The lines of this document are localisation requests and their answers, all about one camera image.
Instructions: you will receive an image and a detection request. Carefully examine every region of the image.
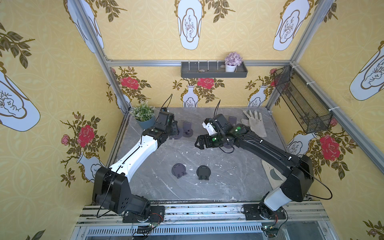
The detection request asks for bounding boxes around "black phone stand front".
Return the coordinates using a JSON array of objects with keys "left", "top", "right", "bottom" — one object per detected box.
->
[{"left": 197, "top": 165, "right": 212, "bottom": 181}]

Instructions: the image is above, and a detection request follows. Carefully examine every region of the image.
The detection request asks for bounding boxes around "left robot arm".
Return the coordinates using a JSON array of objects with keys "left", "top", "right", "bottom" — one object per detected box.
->
[{"left": 92, "top": 112, "right": 179, "bottom": 218}]

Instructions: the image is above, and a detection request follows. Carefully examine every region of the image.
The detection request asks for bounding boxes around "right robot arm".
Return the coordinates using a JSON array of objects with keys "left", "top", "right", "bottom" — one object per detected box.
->
[{"left": 195, "top": 114, "right": 314, "bottom": 211}]

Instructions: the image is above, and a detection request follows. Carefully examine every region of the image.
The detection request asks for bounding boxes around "purple phone stand front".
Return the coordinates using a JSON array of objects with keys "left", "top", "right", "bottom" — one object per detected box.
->
[{"left": 171, "top": 163, "right": 187, "bottom": 179}]

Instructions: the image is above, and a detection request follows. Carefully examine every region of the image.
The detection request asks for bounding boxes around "green plant blue pot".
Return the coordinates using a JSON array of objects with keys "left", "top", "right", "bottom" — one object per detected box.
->
[{"left": 130, "top": 102, "right": 156, "bottom": 130}]

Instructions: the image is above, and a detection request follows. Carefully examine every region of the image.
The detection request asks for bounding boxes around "grey work glove back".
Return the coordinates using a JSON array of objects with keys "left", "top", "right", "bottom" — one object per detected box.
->
[{"left": 241, "top": 110, "right": 267, "bottom": 138}]

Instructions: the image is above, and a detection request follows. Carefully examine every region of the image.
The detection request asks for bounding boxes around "purple flower white pot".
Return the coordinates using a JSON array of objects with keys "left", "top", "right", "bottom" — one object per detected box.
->
[{"left": 225, "top": 52, "right": 243, "bottom": 73}]

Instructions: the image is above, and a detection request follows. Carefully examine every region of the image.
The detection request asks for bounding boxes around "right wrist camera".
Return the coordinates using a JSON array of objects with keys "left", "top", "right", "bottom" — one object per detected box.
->
[{"left": 202, "top": 119, "right": 217, "bottom": 136}]

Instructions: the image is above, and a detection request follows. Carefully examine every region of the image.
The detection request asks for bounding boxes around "grey wall shelf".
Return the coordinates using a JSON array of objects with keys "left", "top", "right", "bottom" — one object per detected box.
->
[{"left": 181, "top": 61, "right": 249, "bottom": 79}]

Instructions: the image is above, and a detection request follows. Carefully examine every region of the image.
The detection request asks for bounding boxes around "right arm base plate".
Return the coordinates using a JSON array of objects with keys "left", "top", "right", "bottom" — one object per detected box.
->
[{"left": 241, "top": 203, "right": 287, "bottom": 221}]

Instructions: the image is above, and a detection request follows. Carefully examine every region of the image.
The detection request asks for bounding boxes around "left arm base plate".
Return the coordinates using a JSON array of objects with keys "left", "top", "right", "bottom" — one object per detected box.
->
[{"left": 123, "top": 206, "right": 165, "bottom": 224}]

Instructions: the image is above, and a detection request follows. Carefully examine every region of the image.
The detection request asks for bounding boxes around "black wire mesh basket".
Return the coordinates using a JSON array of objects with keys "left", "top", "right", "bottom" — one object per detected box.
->
[{"left": 273, "top": 66, "right": 333, "bottom": 134}]

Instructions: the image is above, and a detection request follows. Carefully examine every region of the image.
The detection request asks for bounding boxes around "aluminium frame rail front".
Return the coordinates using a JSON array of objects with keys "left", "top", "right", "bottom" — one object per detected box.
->
[{"left": 71, "top": 201, "right": 338, "bottom": 240}]

